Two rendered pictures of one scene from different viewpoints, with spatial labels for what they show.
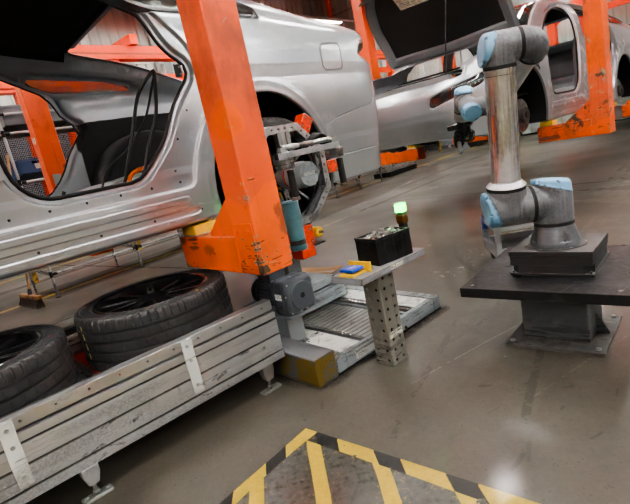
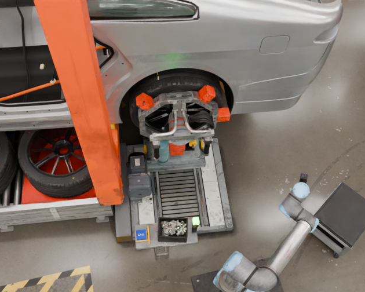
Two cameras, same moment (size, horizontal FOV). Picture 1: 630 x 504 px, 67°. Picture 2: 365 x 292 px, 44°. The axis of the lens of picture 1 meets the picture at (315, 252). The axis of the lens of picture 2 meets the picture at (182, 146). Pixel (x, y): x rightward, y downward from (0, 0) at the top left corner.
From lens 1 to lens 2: 284 cm
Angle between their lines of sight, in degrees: 52
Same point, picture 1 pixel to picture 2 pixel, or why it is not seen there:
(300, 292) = (138, 193)
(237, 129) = (92, 167)
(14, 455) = not seen: outside the picture
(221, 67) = (86, 148)
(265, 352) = (100, 214)
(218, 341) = (71, 209)
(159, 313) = (47, 186)
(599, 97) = not seen: outside the picture
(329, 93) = (255, 68)
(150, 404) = (31, 218)
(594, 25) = not seen: outside the picture
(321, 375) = (120, 240)
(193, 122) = (110, 81)
